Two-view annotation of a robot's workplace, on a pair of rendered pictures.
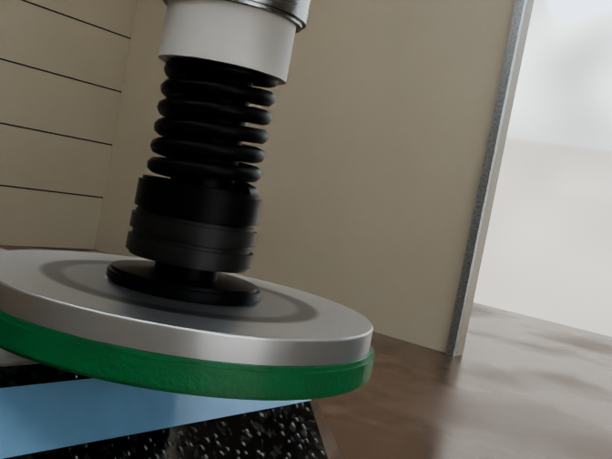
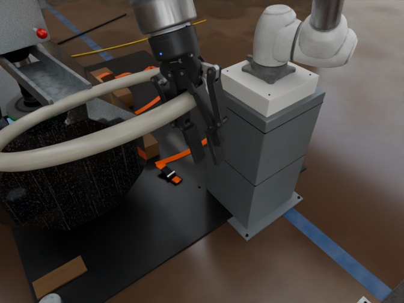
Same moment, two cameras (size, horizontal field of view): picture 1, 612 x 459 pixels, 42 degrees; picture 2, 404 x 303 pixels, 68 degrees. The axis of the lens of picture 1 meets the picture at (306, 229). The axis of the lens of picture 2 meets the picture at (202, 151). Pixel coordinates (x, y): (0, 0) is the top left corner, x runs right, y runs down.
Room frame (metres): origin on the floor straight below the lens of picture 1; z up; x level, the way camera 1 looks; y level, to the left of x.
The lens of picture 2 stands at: (-0.29, -0.90, 1.55)
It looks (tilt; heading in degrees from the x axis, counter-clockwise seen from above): 43 degrees down; 20
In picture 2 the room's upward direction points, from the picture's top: straight up
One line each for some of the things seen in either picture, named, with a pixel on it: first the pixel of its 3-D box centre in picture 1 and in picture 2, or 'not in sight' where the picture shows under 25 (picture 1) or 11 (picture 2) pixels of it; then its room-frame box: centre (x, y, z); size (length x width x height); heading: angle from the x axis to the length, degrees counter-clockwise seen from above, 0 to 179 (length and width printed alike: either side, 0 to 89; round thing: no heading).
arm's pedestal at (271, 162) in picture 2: not in sight; (255, 148); (0.99, -0.76, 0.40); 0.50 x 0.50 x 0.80; 57
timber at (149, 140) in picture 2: not in sight; (142, 140); (1.16, 0.09, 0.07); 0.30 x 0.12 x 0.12; 54
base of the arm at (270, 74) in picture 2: not in sight; (266, 63); (1.00, -0.75, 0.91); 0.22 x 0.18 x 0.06; 61
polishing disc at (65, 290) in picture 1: (180, 299); (36, 102); (0.43, 0.06, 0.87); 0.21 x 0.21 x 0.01
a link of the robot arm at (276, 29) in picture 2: not in sight; (276, 34); (0.99, -0.77, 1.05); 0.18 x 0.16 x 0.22; 81
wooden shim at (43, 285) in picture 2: not in sight; (60, 276); (0.11, 0.02, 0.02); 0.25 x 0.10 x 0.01; 146
